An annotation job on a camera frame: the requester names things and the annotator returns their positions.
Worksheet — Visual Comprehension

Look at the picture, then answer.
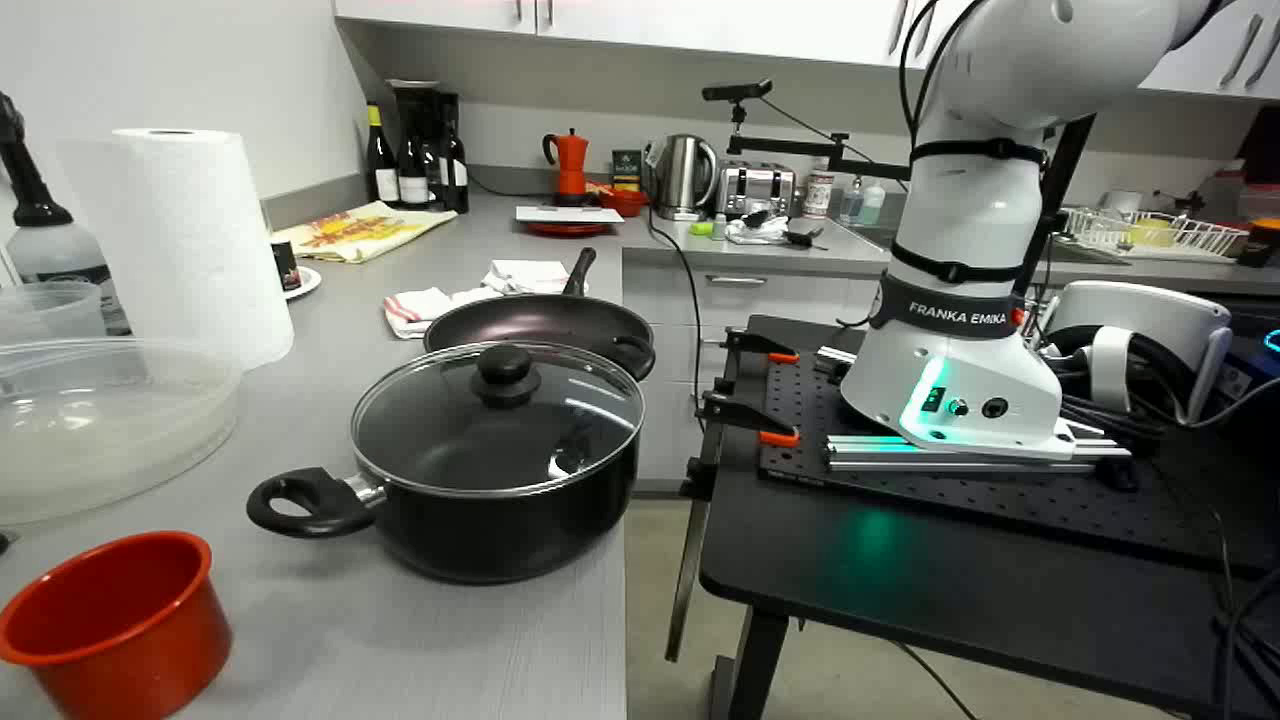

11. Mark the black camera on stand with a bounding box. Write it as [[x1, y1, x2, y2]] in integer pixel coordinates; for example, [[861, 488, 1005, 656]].
[[699, 78, 916, 185]]

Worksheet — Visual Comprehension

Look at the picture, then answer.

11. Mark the black orange clamp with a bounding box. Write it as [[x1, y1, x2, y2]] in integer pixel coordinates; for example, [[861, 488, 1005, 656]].
[[699, 393, 805, 446], [722, 327, 800, 365]]

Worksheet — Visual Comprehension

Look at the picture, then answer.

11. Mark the yellow printed paper bag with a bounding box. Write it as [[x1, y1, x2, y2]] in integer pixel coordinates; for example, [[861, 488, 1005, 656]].
[[278, 199, 453, 264]]

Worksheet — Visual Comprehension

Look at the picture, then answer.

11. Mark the red plate with white tray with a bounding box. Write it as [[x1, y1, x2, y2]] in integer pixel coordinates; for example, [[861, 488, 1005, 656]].
[[513, 202, 623, 235]]

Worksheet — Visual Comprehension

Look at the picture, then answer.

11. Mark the white VR headset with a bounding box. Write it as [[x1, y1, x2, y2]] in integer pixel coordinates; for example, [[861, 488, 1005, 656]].
[[1040, 280, 1231, 422]]

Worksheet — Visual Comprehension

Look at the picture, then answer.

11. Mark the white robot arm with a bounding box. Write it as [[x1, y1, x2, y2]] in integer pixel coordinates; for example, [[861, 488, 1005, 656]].
[[842, 0, 1225, 458]]

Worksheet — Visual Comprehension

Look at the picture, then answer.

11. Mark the chrome toaster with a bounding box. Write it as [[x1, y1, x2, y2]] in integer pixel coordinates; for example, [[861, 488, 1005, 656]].
[[722, 158, 798, 216]]

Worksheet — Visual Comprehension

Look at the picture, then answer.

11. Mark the black perforated robot table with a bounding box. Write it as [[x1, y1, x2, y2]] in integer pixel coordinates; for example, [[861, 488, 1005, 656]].
[[665, 311, 1280, 720]]

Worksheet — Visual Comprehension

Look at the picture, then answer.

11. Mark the black coffee machine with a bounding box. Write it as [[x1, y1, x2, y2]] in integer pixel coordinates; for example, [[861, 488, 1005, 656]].
[[393, 76, 468, 212]]

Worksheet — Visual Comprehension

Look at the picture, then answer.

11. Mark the clear plastic bowl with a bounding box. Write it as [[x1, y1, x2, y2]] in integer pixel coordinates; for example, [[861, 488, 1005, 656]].
[[0, 336, 239, 533]]

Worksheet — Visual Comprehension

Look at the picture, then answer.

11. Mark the white paper towel roll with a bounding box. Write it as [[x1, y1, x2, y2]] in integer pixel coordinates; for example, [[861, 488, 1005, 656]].
[[69, 127, 291, 367]]

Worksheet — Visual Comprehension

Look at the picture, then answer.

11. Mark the white red-striped kitchen towel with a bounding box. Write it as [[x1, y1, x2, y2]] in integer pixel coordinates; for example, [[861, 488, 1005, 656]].
[[380, 287, 487, 339]]

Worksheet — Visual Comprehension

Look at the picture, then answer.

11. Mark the steel electric kettle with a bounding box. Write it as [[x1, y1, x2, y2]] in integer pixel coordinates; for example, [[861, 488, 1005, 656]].
[[655, 130, 722, 221]]

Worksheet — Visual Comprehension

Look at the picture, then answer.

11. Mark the dark wine bottle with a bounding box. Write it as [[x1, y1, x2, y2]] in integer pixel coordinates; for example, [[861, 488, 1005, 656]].
[[366, 105, 399, 202]]

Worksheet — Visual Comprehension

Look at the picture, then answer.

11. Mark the black frying pan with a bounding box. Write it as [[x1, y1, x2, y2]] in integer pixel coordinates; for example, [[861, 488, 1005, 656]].
[[426, 249, 655, 380]]

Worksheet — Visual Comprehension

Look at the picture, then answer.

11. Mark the red plastic cup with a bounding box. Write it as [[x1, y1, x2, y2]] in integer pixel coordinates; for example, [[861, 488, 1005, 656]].
[[0, 533, 232, 720]]

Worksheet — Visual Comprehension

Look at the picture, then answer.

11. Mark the black lidded cooking pot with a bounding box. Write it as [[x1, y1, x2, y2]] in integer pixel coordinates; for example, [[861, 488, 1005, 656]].
[[245, 342, 646, 582]]

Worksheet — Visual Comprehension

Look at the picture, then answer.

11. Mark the red moka pot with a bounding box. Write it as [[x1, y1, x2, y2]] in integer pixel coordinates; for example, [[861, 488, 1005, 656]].
[[540, 127, 587, 202]]

